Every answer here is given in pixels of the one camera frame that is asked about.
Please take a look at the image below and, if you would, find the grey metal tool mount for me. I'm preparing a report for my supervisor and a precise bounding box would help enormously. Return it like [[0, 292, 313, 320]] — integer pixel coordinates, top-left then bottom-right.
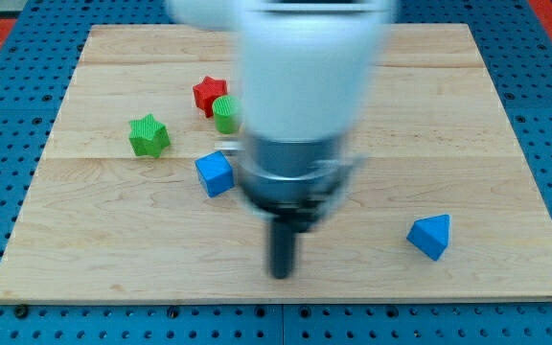
[[215, 135, 365, 232]]

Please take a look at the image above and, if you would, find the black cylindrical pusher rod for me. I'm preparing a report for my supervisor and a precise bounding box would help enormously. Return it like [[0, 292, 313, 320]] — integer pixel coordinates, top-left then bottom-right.
[[268, 218, 296, 279]]

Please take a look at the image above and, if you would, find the blue cube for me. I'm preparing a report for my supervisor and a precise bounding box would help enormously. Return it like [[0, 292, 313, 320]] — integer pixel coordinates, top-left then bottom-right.
[[195, 151, 235, 197]]

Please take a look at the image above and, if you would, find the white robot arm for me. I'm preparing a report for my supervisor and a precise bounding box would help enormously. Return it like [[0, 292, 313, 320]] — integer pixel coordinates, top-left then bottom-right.
[[166, 0, 399, 279]]

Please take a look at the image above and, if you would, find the green cylinder block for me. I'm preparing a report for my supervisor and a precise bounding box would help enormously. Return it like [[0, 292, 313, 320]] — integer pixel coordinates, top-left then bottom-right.
[[212, 95, 241, 134]]

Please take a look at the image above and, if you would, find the red star block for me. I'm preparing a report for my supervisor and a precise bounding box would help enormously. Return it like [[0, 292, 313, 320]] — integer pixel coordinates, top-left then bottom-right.
[[193, 76, 228, 118]]

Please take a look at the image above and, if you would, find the blue triangular prism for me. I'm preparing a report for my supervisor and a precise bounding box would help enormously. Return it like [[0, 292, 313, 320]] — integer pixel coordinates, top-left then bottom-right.
[[406, 214, 450, 261]]

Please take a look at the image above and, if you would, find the light wooden board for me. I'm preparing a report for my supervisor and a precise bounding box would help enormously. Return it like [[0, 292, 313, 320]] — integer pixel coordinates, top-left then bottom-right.
[[0, 24, 552, 305]]

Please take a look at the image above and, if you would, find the green star block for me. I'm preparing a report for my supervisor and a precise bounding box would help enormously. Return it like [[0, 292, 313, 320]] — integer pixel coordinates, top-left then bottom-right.
[[128, 113, 170, 158]]

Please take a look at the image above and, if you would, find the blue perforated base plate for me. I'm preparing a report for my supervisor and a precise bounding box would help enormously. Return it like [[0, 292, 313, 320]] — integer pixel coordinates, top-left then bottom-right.
[[0, 0, 552, 344]]

